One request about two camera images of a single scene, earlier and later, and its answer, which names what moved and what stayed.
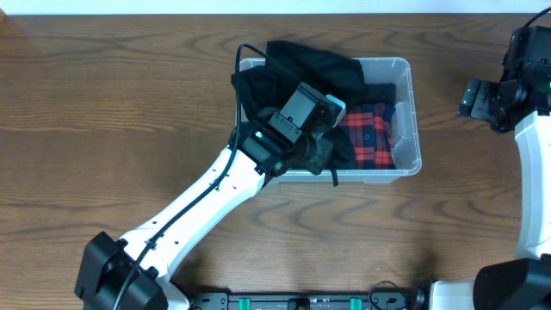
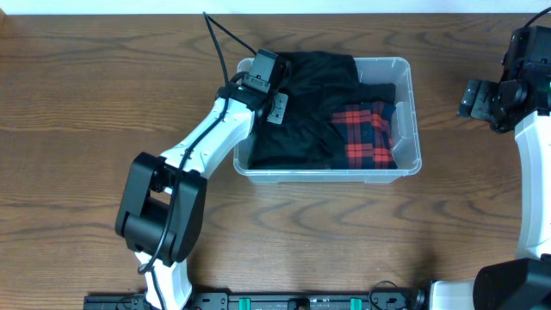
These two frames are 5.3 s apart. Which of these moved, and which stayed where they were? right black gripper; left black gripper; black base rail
Moved: left black gripper
Stayed: black base rail; right black gripper
